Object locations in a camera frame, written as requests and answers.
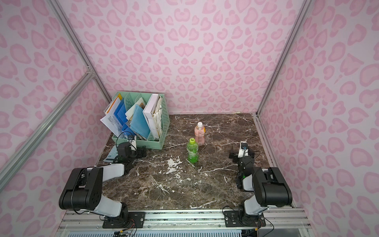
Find pink drink bottle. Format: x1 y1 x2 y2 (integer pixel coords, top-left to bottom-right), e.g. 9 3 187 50
194 125 205 146

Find green soda bottle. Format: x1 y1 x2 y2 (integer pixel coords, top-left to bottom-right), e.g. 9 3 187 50
187 142 199 164

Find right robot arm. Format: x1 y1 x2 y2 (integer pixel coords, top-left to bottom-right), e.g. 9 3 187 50
223 147 293 229

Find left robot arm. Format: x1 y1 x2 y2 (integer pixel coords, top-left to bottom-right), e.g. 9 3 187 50
59 142 146 231

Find calculator with handset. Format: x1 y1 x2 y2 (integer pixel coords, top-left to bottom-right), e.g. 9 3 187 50
103 145 118 163

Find light blue folder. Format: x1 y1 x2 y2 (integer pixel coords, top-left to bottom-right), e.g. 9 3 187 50
130 105 150 140

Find white paper sheets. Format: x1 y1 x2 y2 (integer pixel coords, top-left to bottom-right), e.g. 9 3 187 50
100 96 122 136

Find green plastic file crate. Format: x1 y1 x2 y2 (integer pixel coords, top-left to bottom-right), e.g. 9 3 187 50
111 91 171 150

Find white books stack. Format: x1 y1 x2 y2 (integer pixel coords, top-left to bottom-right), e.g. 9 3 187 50
143 94 162 140

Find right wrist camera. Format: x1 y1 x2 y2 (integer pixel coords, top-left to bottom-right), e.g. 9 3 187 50
238 141 249 158

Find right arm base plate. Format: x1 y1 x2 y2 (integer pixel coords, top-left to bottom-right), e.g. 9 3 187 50
222 210 266 228

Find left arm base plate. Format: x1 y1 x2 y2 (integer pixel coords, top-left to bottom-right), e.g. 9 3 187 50
102 211 146 229

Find aluminium mounting rail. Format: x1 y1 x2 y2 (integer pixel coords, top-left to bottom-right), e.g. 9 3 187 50
56 207 311 236

